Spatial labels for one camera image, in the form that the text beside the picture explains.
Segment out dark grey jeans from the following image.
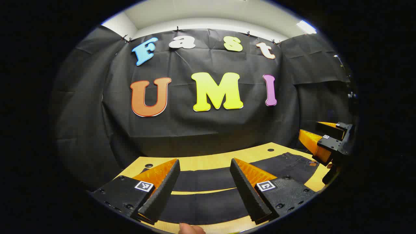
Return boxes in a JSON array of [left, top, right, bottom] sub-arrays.
[[141, 152, 320, 225]]

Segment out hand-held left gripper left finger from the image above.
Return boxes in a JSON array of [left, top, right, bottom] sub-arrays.
[[89, 159, 181, 225]]

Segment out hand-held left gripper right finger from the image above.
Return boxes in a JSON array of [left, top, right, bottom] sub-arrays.
[[229, 158, 317, 225]]

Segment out ceiling light panel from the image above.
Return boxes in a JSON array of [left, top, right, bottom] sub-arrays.
[[296, 20, 317, 34]]

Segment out black backdrop cloth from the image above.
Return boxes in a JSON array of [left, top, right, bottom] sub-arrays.
[[52, 25, 356, 192]]

